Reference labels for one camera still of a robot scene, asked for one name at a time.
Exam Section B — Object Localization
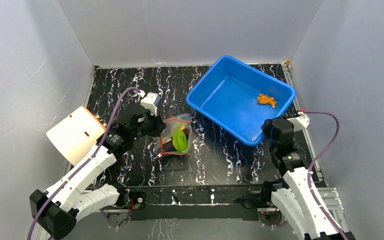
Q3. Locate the black marbled table mat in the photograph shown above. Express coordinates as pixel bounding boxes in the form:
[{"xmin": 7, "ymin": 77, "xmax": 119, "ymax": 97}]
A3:
[{"xmin": 87, "ymin": 65, "xmax": 280, "ymax": 188}]

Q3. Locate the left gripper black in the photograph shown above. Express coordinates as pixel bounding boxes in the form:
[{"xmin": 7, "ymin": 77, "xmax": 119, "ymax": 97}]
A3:
[{"xmin": 132, "ymin": 107, "xmax": 166, "ymax": 141}]

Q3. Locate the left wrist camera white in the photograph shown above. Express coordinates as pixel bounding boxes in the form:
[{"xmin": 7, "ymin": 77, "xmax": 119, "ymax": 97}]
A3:
[{"xmin": 140, "ymin": 92, "xmax": 161, "ymax": 116}]

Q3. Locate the purple toy eggplant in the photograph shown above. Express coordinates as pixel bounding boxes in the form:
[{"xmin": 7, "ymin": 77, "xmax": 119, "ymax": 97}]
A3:
[{"xmin": 162, "ymin": 127, "xmax": 190, "ymax": 152}]

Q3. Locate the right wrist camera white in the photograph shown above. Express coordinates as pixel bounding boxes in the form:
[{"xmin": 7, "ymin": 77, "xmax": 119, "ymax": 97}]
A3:
[{"xmin": 287, "ymin": 110, "xmax": 311, "ymax": 132}]

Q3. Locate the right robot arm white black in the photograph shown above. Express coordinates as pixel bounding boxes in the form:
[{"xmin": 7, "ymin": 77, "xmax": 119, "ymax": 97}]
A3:
[{"xmin": 261, "ymin": 113, "xmax": 355, "ymax": 240}]

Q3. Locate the green toy leaf vegetable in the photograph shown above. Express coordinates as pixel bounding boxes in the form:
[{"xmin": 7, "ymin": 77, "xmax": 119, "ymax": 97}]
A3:
[{"xmin": 172, "ymin": 128, "xmax": 190, "ymax": 152}]

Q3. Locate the orange toy food piece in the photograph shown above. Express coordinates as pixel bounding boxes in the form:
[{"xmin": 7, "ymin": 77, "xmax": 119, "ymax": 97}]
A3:
[{"xmin": 257, "ymin": 93, "xmax": 277, "ymax": 109}]

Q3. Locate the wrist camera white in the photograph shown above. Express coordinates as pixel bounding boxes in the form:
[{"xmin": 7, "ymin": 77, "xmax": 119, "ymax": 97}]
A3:
[
  {"xmin": 140, "ymin": 92, "xmax": 161, "ymax": 116},
  {"xmin": 287, "ymin": 110, "xmax": 311, "ymax": 132}
]

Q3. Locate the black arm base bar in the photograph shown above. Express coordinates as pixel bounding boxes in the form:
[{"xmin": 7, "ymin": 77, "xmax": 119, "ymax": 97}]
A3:
[{"xmin": 129, "ymin": 184, "xmax": 284, "ymax": 225}]

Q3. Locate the white paper towel roll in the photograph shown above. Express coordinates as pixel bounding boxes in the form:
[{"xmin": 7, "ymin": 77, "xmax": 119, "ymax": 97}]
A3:
[{"xmin": 46, "ymin": 106, "xmax": 106, "ymax": 166}]

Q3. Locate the clear zip bag orange zipper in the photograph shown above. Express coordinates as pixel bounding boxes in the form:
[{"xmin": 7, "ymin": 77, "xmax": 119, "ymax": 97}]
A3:
[{"xmin": 154, "ymin": 113, "xmax": 193, "ymax": 158}]

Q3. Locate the blue plastic bin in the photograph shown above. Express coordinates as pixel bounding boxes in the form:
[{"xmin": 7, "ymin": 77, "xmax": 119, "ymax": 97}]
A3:
[{"xmin": 186, "ymin": 55, "xmax": 296, "ymax": 146}]

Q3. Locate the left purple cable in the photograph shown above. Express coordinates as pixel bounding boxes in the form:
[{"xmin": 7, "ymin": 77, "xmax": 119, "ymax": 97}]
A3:
[{"xmin": 26, "ymin": 87, "xmax": 146, "ymax": 240}]

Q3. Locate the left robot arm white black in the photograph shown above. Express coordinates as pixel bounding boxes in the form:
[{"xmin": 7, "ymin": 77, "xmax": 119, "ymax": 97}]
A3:
[{"xmin": 29, "ymin": 106, "xmax": 166, "ymax": 240}]

